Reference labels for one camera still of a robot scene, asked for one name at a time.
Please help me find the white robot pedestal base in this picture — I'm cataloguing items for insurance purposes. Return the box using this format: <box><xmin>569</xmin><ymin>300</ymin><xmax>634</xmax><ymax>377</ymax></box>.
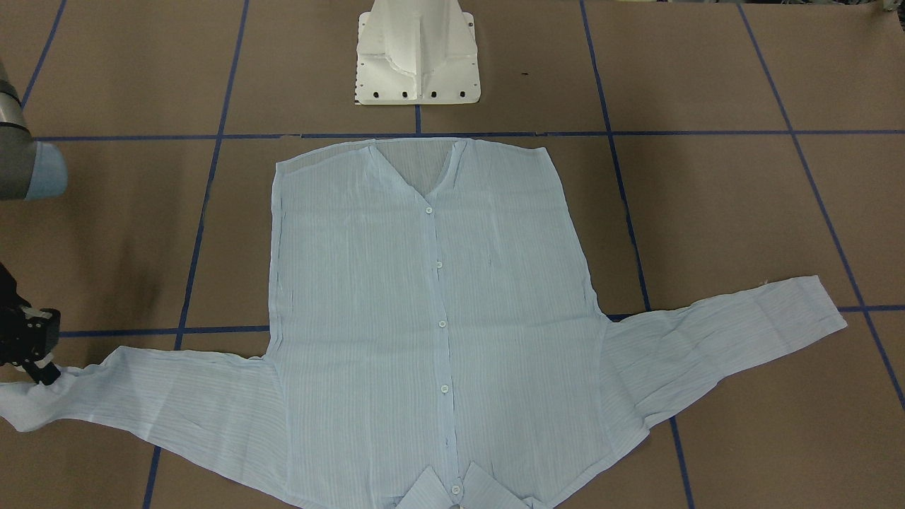
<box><xmin>354</xmin><ymin>1</ymin><xmax>481</xmax><ymax>105</ymax></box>

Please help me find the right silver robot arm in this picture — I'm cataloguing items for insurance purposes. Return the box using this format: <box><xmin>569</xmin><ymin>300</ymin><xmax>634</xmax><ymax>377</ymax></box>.
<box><xmin>1</xmin><ymin>67</ymin><xmax>68</xmax><ymax>386</ymax></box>

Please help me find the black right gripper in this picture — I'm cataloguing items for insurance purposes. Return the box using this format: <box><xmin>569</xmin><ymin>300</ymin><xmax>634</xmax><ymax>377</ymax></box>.
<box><xmin>1</xmin><ymin>264</ymin><xmax>62</xmax><ymax>386</ymax></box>

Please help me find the brown paper table cover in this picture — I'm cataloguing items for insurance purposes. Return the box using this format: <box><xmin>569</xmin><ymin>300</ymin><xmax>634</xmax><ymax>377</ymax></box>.
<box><xmin>2</xmin><ymin>1</ymin><xmax>904</xmax><ymax>508</ymax></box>

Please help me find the light blue button shirt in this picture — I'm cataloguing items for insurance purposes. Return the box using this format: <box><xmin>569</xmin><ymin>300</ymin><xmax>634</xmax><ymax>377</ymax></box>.
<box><xmin>2</xmin><ymin>138</ymin><xmax>846</xmax><ymax>508</ymax></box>

